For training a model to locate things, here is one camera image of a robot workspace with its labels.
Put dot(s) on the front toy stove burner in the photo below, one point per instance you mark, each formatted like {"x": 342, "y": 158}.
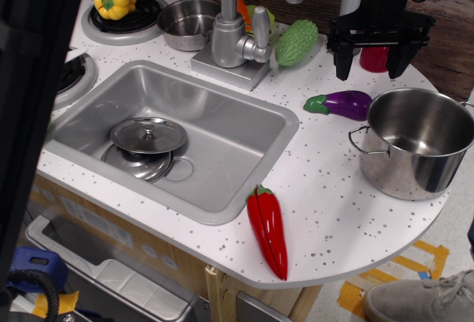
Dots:
{"x": 77, "y": 79}

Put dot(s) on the purple toy eggplant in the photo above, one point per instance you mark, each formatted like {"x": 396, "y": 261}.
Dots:
{"x": 350, "y": 104}

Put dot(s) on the large steel pot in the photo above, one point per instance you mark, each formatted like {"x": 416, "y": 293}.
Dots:
{"x": 414, "y": 142}

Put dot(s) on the steel pot lid with knob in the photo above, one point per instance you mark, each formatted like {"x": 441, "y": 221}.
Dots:
{"x": 146, "y": 135}

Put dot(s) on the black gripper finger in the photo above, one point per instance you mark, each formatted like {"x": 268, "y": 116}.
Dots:
{"x": 402, "y": 51}
{"x": 343, "y": 58}

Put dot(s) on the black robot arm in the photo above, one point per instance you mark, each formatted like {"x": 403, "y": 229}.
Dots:
{"x": 387, "y": 9}

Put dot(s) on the grey toy oven door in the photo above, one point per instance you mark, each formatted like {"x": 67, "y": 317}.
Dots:
{"x": 109, "y": 282}

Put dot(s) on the silver toy faucet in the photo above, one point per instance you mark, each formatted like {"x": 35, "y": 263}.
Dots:
{"x": 233, "y": 56}

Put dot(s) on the green toy bitter gourd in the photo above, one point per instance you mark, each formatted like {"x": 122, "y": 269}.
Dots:
{"x": 297, "y": 41}

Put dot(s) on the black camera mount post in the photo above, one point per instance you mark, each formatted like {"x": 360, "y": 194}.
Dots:
{"x": 35, "y": 36}

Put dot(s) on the grey suede shoe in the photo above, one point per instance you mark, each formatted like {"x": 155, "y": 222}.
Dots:
{"x": 445, "y": 299}

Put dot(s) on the blue clamp with black cable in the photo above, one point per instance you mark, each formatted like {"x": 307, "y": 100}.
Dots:
{"x": 39, "y": 270}

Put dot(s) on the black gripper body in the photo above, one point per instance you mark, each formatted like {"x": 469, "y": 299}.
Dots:
{"x": 356, "y": 30}

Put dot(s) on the toy stove burner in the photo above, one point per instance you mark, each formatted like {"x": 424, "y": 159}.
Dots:
{"x": 135, "y": 28}
{"x": 77, "y": 79}

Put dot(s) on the rear toy stove burner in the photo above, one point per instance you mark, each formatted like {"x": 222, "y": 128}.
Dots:
{"x": 135, "y": 28}

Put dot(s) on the light green toy bowl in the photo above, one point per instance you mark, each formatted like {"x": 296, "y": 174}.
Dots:
{"x": 251, "y": 9}

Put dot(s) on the red toy chili pepper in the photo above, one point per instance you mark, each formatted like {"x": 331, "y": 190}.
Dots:
{"x": 264, "y": 213}

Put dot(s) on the small steel pot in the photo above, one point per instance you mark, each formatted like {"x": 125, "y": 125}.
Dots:
{"x": 187, "y": 25}

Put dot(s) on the red toy cup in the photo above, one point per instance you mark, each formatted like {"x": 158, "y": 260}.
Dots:
{"x": 374, "y": 59}

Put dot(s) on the grey toy sink basin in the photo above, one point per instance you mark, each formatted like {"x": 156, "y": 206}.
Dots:
{"x": 188, "y": 144}

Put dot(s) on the yellow toy bell pepper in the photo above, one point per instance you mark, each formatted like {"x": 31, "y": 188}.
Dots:
{"x": 115, "y": 9}

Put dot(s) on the orange toy carrot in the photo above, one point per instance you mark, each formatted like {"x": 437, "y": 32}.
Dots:
{"x": 242, "y": 9}

